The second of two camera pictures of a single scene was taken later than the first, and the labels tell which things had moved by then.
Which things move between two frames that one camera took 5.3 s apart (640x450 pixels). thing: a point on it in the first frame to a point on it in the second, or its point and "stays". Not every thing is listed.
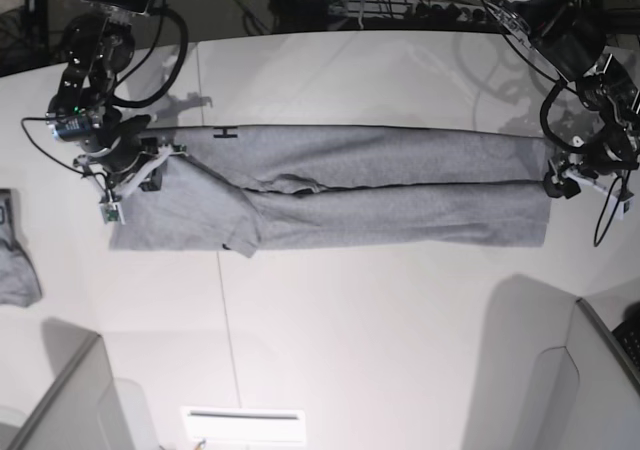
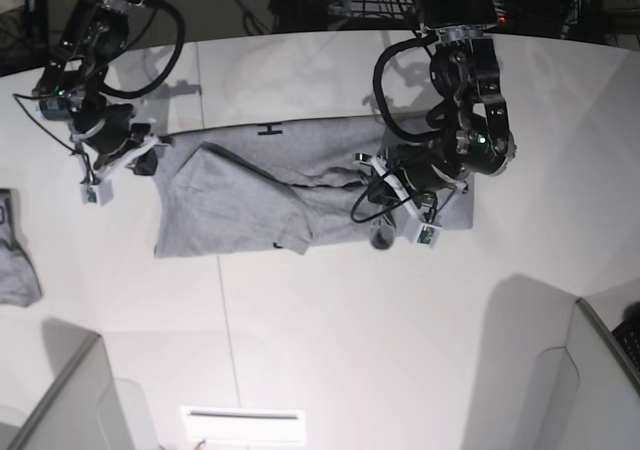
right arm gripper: [595, 160] to [419, 170]
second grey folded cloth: [19, 283] stays
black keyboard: [628, 334] stays
